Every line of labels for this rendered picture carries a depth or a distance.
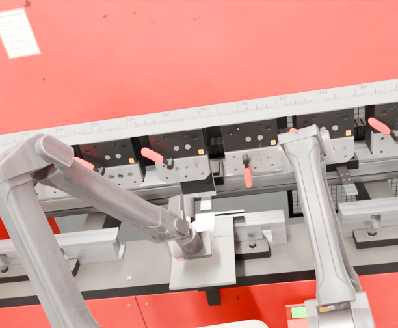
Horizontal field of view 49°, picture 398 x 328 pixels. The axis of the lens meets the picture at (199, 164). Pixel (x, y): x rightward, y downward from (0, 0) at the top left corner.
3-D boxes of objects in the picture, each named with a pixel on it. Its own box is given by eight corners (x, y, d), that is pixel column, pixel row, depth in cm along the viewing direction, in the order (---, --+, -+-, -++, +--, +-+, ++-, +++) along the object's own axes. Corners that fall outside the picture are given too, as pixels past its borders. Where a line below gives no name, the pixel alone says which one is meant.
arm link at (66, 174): (-1, 173, 78) (38, 153, 72) (6, 146, 81) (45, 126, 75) (156, 248, 107) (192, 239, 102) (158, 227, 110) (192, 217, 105)
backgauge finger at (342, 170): (332, 200, 139) (332, 187, 136) (317, 155, 161) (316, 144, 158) (371, 195, 138) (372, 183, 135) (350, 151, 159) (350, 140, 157)
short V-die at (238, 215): (183, 228, 142) (181, 222, 140) (183, 222, 145) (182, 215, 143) (245, 222, 140) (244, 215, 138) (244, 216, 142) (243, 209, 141)
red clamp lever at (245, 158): (246, 189, 124) (242, 160, 118) (245, 180, 127) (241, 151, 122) (252, 188, 124) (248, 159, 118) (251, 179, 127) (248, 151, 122)
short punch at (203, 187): (184, 200, 136) (178, 175, 131) (185, 196, 138) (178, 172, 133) (216, 196, 135) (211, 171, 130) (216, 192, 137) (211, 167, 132)
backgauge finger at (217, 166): (188, 215, 145) (186, 204, 142) (192, 171, 166) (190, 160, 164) (225, 211, 143) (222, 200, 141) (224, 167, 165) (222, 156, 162)
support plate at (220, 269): (170, 289, 119) (169, 287, 119) (177, 225, 141) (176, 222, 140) (236, 284, 117) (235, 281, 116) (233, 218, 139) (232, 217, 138)
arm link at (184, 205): (147, 239, 104) (175, 230, 100) (146, 194, 109) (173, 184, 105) (177, 248, 113) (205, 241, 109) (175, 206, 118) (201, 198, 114)
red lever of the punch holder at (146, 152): (142, 150, 118) (174, 166, 120) (144, 142, 121) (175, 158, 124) (139, 155, 119) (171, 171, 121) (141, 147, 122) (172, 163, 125)
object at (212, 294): (208, 330, 131) (195, 282, 120) (209, 292, 144) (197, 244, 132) (221, 330, 131) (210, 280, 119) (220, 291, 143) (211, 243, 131)
